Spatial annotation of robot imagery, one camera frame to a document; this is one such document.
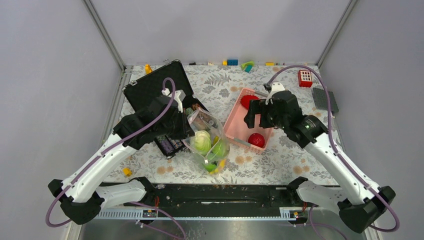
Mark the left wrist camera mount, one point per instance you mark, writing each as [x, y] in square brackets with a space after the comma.
[179, 96]

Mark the red toy pepper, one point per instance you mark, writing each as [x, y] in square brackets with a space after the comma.
[246, 99]

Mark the light green toy cabbage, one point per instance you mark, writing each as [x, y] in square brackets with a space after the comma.
[201, 142]

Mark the red toy apple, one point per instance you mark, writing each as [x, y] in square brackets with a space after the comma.
[257, 140]

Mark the yellow toy brick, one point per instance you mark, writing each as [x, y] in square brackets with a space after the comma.
[148, 69]

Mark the yellow toy banana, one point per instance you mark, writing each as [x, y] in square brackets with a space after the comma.
[220, 167]

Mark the small yellow brick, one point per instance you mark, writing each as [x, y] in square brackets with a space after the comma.
[127, 172]

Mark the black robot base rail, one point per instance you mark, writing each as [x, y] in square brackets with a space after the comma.
[221, 200]

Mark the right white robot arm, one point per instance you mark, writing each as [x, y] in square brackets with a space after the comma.
[360, 201]

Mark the blue toy brick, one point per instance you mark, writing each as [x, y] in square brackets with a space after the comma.
[232, 62]

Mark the pink plastic basket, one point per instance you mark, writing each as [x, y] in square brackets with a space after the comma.
[236, 129]

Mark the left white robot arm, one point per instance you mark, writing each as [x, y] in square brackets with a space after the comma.
[82, 196]

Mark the clear zip top bag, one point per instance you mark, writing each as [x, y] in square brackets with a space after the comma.
[200, 119]

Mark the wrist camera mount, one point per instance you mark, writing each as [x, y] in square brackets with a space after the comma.
[272, 89]
[179, 96]

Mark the green teal toy block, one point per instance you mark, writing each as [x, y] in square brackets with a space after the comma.
[247, 66]

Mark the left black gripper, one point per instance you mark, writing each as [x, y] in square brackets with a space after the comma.
[186, 132]

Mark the red toy window block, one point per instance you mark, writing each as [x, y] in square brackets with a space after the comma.
[305, 78]

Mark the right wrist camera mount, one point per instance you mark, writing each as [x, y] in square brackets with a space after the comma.
[272, 89]

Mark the green bumpy toy fruit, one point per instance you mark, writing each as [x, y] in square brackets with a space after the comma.
[221, 149]

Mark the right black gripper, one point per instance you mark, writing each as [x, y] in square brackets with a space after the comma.
[258, 106]

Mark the black poker chip case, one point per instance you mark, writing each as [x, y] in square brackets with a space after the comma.
[138, 92]

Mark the floral tablecloth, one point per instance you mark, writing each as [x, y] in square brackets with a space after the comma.
[218, 87]

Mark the grey building baseplate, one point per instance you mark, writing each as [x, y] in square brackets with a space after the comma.
[321, 102]

